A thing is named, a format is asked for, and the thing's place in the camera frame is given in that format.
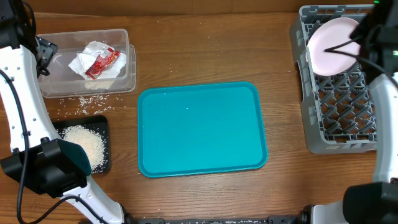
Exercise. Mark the clear plastic waste bin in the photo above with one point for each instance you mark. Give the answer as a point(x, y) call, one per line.
point(64, 82)

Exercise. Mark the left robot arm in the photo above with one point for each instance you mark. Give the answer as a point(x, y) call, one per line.
point(41, 161)

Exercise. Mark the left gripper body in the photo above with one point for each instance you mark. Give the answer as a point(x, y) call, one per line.
point(45, 53)

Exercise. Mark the red sauce packet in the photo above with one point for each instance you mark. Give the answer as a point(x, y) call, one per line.
point(105, 58)

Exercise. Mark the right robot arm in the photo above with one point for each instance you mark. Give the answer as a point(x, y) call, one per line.
point(375, 202)

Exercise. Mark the large white plate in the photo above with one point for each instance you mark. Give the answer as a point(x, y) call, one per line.
point(330, 48)

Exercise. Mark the teal plastic serving tray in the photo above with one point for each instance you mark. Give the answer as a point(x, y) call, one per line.
point(200, 129)

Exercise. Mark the pile of white rice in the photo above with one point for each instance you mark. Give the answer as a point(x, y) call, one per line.
point(92, 144)

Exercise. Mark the grey dishwasher rack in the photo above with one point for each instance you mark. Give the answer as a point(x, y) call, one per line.
point(337, 111)

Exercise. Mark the black rectangular tray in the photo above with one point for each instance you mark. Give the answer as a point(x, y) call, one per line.
point(96, 123)

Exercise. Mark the white napkin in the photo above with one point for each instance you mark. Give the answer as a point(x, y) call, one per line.
point(83, 61)

